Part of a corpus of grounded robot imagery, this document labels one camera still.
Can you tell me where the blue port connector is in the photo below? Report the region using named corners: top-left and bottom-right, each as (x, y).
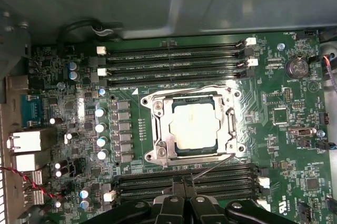
top-left (20, 94), bottom-right (42, 128)

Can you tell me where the metal socket cover frame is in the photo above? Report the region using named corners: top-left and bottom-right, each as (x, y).
top-left (152, 93), bottom-right (237, 167)

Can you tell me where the silver USB port block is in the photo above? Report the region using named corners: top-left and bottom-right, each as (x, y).
top-left (12, 152), bottom-right (51, 172)

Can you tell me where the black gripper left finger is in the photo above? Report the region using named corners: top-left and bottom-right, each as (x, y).
top-left (88, 176), bottom-right (186, 224)

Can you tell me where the green motherboard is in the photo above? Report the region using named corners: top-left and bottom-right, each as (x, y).
top-left (25, 32), bottom-right (333, 224)

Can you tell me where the silver CPU chip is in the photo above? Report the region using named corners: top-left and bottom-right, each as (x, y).
top-left (170, 102), bottom-right (225, 150)

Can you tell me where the black PC case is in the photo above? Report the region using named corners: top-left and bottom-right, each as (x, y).
top-left (0, 0), bottom-right (337, 224)

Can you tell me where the silver ethernet port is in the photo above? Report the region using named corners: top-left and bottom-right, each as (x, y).
top-left (7, 130), bottom-right (43, 153)

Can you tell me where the black cable bundle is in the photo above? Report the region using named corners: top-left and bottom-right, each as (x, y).
top-left (56, 17), bottom-right (123, 51)

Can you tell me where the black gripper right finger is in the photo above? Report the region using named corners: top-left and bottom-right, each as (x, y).
top-left (185, 178), bottom-right (280, 224)

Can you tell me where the CPU socket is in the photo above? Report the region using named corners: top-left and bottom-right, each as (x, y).
top-left (141, 85), bottom-right (247, 169)

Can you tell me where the grey braided wire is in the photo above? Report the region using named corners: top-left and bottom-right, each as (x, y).
top-left (322, 55), bottom-right (337, 87)

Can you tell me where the metal wire locking lever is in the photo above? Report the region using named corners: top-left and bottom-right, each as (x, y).
top-left (142, 85), bottom-right (240, 103)
top-left (191, 152), bottom-right (237, 181)

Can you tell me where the black RAM slot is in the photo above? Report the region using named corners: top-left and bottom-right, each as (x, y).
top-left (100, 68), bottom-right (255, 87)
top-left (96, 57), bottom-right (259, 77)
top-left (98, 47), bottom-right (255, 66)
top-left (104, 176), bottom-right (271, 202)
top-left (96, 37), bottom-right (257, 56)
top-left (113, 165), bottom-right (261, 192)
top-left (115, 188), bottom-right (264, 209)

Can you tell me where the silver coin battery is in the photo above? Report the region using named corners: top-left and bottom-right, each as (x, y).
top-left (286, 55), bottom-right (309, 79)

